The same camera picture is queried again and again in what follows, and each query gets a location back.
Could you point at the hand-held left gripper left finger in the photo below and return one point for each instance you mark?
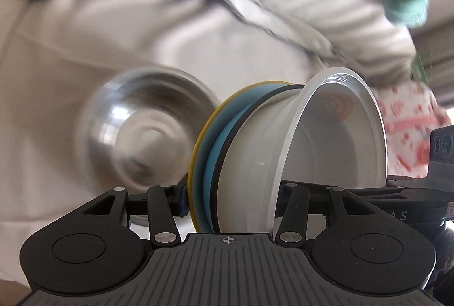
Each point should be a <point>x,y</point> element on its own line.
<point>183,201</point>

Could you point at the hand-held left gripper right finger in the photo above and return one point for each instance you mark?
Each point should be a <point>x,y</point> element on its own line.
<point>296,208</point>

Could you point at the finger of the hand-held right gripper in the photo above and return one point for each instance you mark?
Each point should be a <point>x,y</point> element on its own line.
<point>372,191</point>

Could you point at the blue bowl with dark rim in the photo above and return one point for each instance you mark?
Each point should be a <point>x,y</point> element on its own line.
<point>212,164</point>

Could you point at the translucent plastic bowl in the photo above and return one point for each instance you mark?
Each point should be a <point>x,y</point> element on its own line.
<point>340,150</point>

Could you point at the small white bowl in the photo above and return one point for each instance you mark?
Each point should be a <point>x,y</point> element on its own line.
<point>255,157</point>

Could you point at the steel bowl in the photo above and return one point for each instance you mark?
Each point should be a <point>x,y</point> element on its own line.
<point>142,136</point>

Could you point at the pink floral cloth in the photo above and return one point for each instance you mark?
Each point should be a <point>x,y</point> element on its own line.
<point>408,121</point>

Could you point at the beige bed sheet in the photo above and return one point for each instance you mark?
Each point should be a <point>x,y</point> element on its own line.
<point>71,50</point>

